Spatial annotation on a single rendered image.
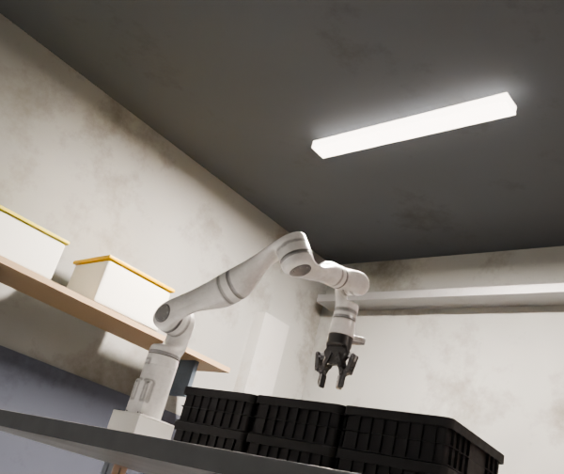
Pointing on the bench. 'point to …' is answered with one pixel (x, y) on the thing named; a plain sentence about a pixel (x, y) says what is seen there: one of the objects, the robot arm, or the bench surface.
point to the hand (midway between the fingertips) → (330, 383)
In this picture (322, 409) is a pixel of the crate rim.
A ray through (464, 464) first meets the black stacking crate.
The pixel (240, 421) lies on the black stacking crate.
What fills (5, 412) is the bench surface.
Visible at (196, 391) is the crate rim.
